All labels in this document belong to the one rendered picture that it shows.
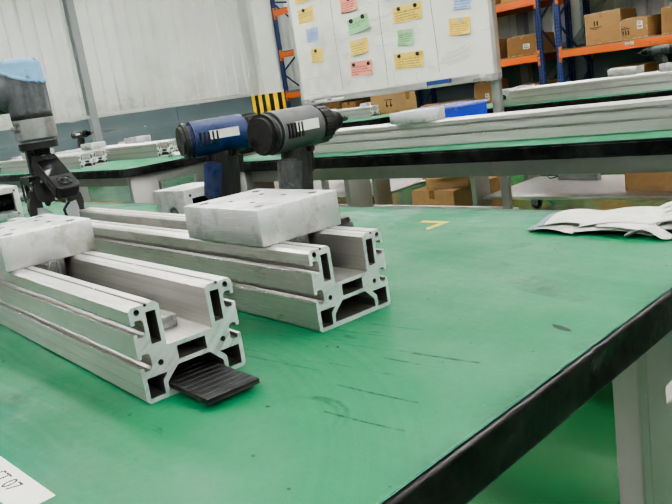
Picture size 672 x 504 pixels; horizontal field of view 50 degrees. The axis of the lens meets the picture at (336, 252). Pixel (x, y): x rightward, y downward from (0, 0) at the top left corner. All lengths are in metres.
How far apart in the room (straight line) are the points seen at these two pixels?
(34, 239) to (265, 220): 0.30
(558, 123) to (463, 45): 1.75
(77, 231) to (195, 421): 0.41
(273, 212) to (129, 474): 0.34
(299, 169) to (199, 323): 0.41
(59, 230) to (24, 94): 0.57
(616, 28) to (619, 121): 8.77
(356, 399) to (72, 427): 0.23
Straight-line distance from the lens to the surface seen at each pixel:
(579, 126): 2.25
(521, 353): 0.62
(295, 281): 0.73
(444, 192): 5.00
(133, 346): 0.62
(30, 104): 1.45
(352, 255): 0.77
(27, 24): 13.58
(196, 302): 0.66
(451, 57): 4.00
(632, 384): 0.97
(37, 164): 1.45
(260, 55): 9.40
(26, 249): 0.91
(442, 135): 2.50
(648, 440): 1.02
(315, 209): 0.79
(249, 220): 0.76
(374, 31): 4.33
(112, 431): 0.61
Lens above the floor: 1.01
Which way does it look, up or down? 13 degrees down
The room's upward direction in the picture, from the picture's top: 8 degrees counter-clockwise
